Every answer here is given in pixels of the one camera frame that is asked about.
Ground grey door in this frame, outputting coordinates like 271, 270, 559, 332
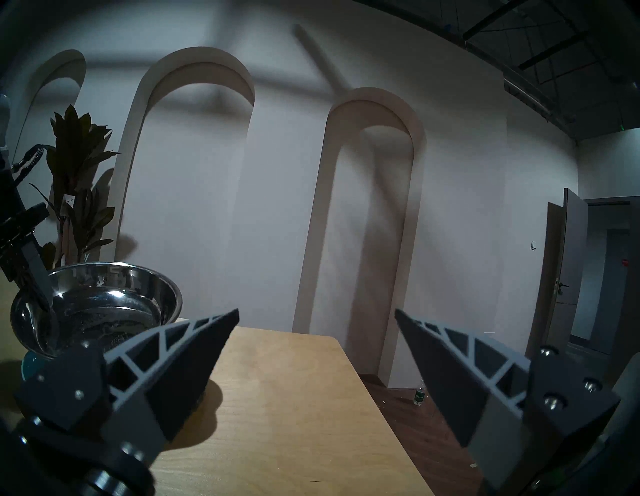
525, 187, 640, 381

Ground blue animal face plate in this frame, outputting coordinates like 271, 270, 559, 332
21, 350, 51, 382

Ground tall green leafy plant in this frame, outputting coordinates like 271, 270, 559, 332
27, 104, 121, 268

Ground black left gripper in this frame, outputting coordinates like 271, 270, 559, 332
0, 202, 60, 349

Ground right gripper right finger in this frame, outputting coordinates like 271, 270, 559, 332
395, 308, 622, 494

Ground stainless steel dinosaur plate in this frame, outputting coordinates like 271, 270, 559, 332
10, 261, 183, 358

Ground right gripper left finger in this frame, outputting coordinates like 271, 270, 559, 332
15, 308, 241, 443

